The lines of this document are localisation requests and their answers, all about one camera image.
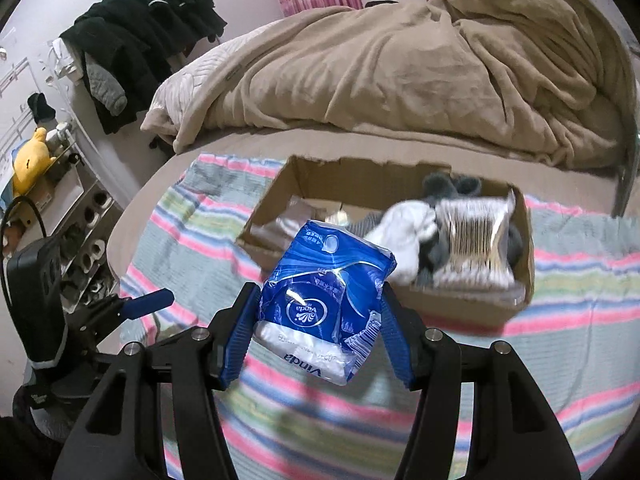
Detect cotton swab pack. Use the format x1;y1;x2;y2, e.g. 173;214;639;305
432;190;517;290

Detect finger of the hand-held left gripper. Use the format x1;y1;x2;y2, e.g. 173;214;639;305
117;287;175;322

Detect beige round bed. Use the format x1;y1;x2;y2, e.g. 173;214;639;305
107;0;640;480

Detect blue tissue pack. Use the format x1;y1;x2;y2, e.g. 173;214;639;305
251;221;398;387

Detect striped blanket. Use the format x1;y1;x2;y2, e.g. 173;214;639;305
120;152;640;480

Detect clear snack bag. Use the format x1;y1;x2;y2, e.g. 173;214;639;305
277;196;352;241

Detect grey dotted sock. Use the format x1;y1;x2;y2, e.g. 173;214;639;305
416;237;452;287

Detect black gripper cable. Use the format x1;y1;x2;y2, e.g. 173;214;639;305
0;195;49;262

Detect grey quilted garment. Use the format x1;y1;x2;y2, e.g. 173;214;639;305
82;55;129;117

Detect black hanging item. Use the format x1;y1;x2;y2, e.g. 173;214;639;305
27;92;57;124

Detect brown cardboard box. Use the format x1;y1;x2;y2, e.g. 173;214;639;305
235;155;535;327

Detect white quilted duvet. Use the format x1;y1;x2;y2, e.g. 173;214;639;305
140;40;262;137

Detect grey knit gloves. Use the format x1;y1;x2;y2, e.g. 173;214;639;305
421;172;484;202

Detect white shelf rack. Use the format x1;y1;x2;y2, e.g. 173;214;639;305
0;125;127;311

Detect beige fleece blanket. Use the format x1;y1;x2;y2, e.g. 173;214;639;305
172;0;632;169

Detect white sock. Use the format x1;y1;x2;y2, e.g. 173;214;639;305
365;201;439;284

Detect small white plush toy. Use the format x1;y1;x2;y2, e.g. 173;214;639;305
47;122;72;154

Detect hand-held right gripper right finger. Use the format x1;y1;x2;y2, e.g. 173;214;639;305
380;285;584;480

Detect hanging black clothes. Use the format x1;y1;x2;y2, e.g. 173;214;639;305
60;0;229;136

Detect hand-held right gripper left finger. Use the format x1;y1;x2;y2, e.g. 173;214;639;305
52;282;264;480

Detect yellow plush toy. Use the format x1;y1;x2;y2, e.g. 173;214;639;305
12;127;59;197

